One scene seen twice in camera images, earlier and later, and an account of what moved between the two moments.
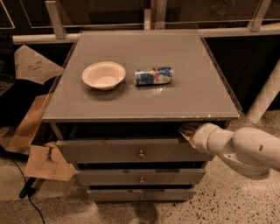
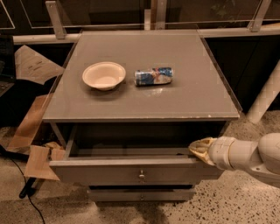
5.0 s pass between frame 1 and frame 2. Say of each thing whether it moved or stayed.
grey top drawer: moved
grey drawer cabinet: stayed
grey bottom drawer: stayed
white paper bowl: stayed
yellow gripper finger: moved
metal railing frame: stayed
